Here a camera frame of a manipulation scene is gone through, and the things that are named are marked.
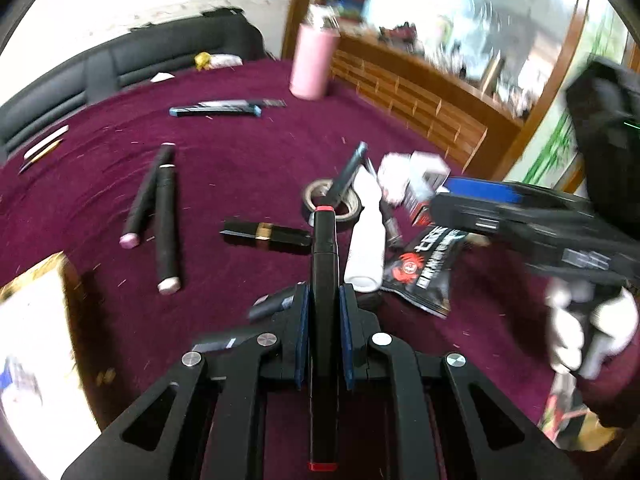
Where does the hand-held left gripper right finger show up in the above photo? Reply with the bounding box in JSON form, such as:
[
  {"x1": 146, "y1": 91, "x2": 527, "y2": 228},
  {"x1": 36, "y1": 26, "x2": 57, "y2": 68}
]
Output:
[{"x1": 339, "y1": 284, "x2": 583, "y2": 480}]

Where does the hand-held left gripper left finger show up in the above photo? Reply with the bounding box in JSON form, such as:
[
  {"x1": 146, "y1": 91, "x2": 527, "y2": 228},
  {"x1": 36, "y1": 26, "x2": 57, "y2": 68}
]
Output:
[{"x1": 60, "y1": 282, "x2": 313, "y2": 480}]

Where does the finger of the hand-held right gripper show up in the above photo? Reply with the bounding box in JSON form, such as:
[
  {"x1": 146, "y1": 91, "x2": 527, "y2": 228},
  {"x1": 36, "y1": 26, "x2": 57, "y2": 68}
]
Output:
[
  {"x1": 429, "y1": 194, "x2": 503, "y2": 237},
  {"x1": 444, "y1": 176, "x2": 526, "y2": 207}
]

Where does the black marker red cap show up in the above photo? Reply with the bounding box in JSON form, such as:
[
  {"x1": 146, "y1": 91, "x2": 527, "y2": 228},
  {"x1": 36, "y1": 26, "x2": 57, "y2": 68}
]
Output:
[{"x1": 306, "y1": 205, "x2": 342, "y2": 472}]

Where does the black gold lipstick tube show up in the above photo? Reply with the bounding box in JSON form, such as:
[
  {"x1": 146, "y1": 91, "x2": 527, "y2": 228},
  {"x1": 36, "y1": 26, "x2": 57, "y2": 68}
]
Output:
[{"x1": 219, "y1": 219, "x2": 313, "y2": 250}]

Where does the thick black marker pink cap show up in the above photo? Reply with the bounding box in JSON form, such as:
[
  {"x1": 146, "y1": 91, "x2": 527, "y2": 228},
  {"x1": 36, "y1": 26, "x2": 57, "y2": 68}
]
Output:
[{"x1": 155, "y1": 164, "x2": 182, "y2": 295}]

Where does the slim black marker pink cap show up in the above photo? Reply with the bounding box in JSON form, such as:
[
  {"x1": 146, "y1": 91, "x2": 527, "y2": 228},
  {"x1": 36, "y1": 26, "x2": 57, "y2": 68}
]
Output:
[{"x1": 120, "y1": 143, "x2": 177, "y2": 250}]

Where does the gold-edged white box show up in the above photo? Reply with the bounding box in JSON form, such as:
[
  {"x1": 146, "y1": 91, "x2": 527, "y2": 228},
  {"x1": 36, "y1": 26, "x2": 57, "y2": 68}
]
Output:
[{"x1": 0, "y1": 252, "x2": 108, "y2": 466}]

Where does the person's right hand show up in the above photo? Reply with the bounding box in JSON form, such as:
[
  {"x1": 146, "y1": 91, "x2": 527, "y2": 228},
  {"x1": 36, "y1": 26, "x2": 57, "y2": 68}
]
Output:
[{"x1": 544, "y1": 280, "x2": 640, "y2": 382}]

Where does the grey black marker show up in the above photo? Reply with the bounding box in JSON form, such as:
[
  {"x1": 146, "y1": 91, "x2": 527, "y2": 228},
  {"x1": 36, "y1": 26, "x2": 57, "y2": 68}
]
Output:
[
  {"x1": 191, "y1": 336, "x2": 251, "y2": 356},
  {"x1": 247, "y1": 292, "x2": 296, "y2": 322}
]

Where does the black snack packet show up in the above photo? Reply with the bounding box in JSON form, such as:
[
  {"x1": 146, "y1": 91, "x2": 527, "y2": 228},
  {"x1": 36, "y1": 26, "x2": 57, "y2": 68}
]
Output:
[{"x1": 382, "y1": 225, "x2": 471, "y2": 320}]

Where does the pink fluffy puff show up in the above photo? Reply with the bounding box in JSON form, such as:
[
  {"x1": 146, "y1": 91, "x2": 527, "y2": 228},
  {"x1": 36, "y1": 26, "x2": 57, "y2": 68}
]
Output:
[{"x1": 376, "y1": 154, "x2": 413, "y2": 206}]

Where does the white plastic bottle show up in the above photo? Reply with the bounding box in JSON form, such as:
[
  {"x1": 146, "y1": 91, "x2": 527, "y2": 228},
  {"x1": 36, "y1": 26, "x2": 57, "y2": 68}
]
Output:
[{"x1": 344, "y1": 170, "x2": 387, "y2": 293}]

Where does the wooden cabinet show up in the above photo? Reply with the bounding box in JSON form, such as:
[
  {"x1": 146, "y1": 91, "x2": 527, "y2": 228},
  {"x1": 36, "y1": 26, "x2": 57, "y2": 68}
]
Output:
[{"x1": 280, "y1": 0, "x2": 640, "y2": 211}]

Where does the grey blue pen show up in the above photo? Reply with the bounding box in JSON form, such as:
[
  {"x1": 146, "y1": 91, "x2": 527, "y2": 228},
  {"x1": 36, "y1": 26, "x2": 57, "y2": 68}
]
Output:
[{"x1": 325, "y1": 141, "x2": 370, "y2": 206}]

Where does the black tape roll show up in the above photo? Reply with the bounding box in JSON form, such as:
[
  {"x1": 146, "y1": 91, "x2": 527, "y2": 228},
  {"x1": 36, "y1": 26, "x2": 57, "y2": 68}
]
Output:
[{"x1": 301, "y1": 179, "x2": 363, "y2": 232}]

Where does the pile of assorted small items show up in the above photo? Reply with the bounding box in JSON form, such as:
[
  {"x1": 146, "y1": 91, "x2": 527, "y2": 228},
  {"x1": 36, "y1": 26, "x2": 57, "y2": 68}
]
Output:
[{"x1": 312, "y1": 0, "x2": 531, "y2": 121}]

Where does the large mirror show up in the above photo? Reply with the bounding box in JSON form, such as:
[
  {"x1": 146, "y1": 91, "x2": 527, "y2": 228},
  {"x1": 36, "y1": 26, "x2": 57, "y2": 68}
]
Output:
[{"x1": 310, "y1": 0, "x2": 586, "y2": 121}]

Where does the pink thermos bottle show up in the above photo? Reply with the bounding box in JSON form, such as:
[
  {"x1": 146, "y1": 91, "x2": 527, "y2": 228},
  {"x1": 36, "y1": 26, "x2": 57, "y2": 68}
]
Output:
[{"x1": 289, "y1": 5, "x2": 342, "y2": 101}]

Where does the blue black utility knife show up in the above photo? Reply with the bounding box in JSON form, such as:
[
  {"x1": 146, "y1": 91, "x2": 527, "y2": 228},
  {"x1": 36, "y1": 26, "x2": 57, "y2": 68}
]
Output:
[{"x1": 169, "y1": 100, "x2": 263, "y2": 119}]

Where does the blue white box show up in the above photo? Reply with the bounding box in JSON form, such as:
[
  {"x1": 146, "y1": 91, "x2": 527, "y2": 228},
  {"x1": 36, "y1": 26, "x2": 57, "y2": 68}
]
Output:
[{"x1": 0, "y1": 355, "x2": 43, "y2": 401}]

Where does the yellow pen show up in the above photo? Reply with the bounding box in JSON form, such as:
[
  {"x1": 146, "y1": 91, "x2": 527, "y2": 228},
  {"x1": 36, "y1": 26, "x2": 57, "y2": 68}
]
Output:
[{"x1": 19, "y1": 139, "x2": 63, "y2": 173}]

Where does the white pen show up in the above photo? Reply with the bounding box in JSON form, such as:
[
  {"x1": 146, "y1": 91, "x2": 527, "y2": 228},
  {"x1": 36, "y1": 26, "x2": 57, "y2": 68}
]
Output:
[{"x1": 22, "y1": 125, "x2": 69, "y2": 160}]

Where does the black leather sofa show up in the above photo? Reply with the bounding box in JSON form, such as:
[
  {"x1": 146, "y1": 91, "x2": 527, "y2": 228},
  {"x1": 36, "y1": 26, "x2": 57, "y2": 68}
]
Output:
[{"x1": 0, "y1": 7, "x2": 266, "y2": 161}]

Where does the green bamboo wall print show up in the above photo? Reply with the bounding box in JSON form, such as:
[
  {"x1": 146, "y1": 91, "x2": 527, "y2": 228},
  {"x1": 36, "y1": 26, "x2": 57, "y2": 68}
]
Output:
[{"x1": 520, "y1": 10, "x2": 640, "y2": 191}]

